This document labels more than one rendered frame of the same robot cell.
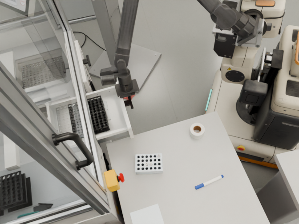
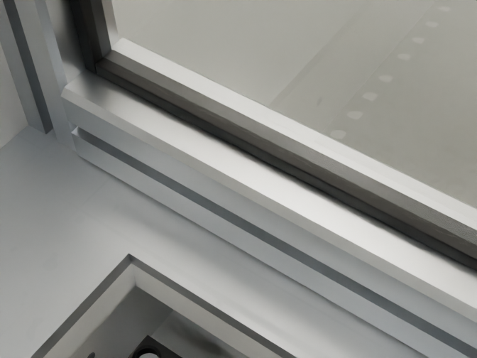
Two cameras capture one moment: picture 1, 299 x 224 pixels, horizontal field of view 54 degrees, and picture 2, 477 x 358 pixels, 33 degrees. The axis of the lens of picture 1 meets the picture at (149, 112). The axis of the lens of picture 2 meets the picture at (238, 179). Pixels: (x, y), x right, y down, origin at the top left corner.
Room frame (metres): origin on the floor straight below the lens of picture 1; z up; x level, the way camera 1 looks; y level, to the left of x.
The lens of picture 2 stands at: (0.92, 0.50, 1.23)
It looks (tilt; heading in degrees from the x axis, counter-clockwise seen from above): 51 degrees down; 317
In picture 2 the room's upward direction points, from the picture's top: 3 degrees counter-clockwise
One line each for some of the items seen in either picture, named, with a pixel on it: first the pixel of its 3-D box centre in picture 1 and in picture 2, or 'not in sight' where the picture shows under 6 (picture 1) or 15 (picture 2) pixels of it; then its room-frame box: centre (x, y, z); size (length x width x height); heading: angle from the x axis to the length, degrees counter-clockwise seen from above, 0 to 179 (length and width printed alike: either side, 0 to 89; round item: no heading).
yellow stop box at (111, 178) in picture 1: (112, 180); not in sight; (0.38, 0.19, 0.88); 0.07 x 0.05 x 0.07; 9
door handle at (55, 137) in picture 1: (77, 151); not in sight; (0.28, 0.18, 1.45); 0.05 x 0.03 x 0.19; 99
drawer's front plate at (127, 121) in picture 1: (123, 107); not in sight; (0.72, 0.12, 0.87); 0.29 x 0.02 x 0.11; 9
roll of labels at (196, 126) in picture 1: (196, 130); not in sight; (0.59, -0.21, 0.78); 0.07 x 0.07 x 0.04
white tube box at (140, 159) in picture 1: (149, 163); not in sight; (0.46, 0.04, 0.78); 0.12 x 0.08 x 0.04; 84
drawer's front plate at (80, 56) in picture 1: (82, 66); not in sight; (1.01, 0.31, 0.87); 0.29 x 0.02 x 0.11; 9
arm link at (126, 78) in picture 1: (123, 76); not in sight; (0.76, 0.09, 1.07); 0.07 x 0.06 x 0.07; 89
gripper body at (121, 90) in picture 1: (126, 84); not in sight; (0.76, 0.08, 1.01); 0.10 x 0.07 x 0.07; 99
